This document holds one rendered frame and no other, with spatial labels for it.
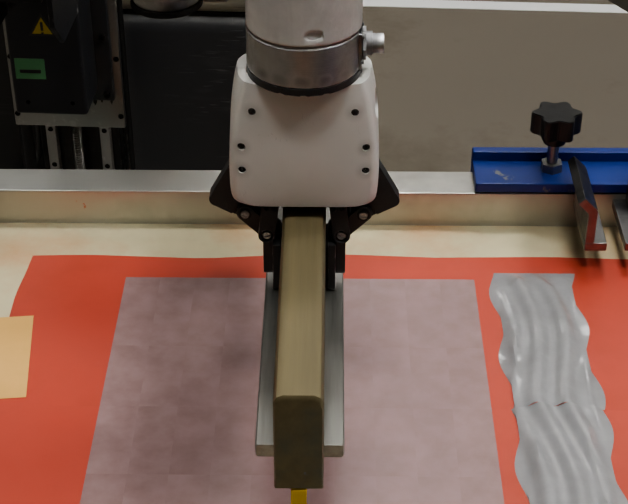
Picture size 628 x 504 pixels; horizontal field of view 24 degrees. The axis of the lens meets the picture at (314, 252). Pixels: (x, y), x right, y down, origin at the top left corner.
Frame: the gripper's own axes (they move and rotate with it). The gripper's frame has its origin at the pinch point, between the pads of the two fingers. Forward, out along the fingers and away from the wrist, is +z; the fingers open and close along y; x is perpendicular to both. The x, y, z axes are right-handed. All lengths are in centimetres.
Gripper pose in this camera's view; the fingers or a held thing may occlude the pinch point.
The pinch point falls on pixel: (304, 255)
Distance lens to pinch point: 103.8
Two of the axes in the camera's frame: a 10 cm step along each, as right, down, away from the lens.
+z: 0.0, 8.2, 5.7
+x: -0.1, 5.7, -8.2
